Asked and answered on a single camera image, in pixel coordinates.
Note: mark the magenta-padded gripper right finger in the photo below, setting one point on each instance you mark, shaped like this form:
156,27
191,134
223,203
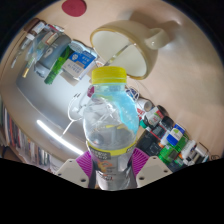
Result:
155,168

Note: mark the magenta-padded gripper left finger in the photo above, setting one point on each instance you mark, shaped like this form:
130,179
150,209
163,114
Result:
70,170

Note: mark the clear yellow-capped drink bottle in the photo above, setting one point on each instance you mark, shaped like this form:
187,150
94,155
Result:
110,140

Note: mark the green plastic jar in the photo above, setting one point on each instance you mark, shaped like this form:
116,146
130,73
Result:
170,153

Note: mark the white LED light bar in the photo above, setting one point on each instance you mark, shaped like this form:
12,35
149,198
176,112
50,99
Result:
56,136

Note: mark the white jar with blue lid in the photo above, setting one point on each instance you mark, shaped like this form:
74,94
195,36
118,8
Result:
175,135

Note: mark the wooden shelf unit with books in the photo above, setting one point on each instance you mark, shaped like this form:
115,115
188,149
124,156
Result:
20,140

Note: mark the green glass bottle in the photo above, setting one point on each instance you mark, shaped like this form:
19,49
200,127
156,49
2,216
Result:
58,66

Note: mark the grey shaker bottle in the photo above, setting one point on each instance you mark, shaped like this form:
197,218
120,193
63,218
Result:
50,53

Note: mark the wooden stirring stick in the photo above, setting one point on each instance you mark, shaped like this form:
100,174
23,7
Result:
118,53

